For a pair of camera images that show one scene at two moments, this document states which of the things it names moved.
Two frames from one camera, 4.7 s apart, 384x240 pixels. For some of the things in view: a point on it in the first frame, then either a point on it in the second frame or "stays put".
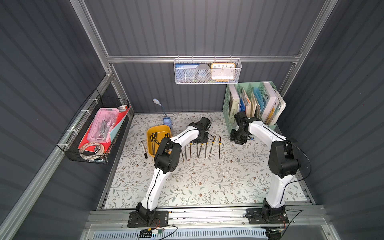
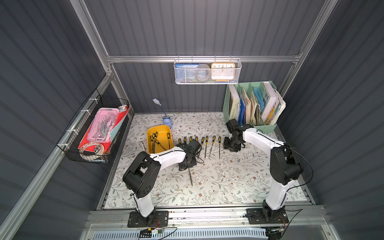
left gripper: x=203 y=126 -> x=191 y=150
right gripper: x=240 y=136 -> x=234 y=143
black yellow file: x=219 y=143 stays put
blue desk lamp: x=166 y=120 stays put
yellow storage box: x=155 y=135 stays put
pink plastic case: x=100 y=130 stays put
